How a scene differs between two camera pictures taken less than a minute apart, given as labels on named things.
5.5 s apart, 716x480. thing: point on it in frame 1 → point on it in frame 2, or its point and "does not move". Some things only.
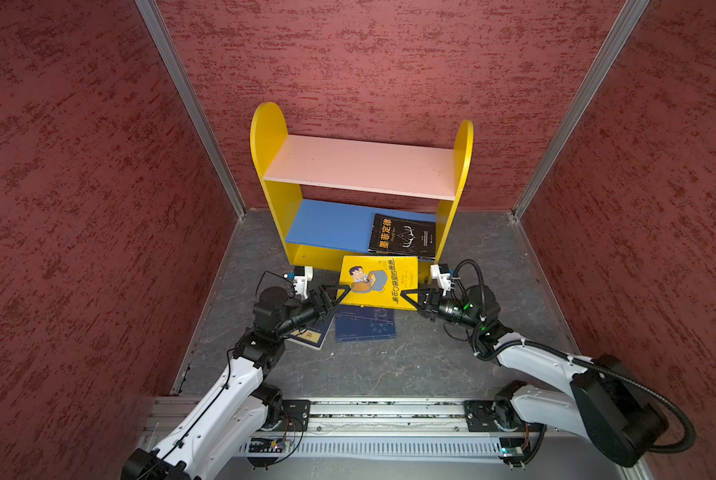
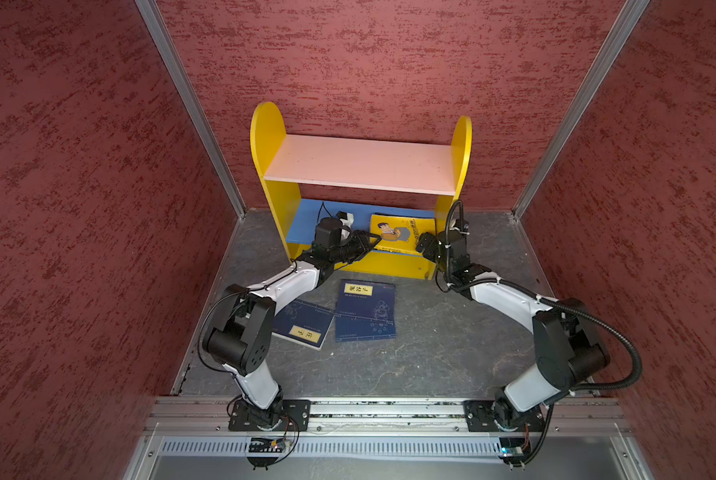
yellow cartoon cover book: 377,281 → 400,233
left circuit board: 266,445 does not move
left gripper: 329,306 → 362,243
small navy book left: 313,335 does not move
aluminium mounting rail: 494,416 does not move
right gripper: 431,296 → 433,245
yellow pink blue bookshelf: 337,198 does not move
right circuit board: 511,446 does not move
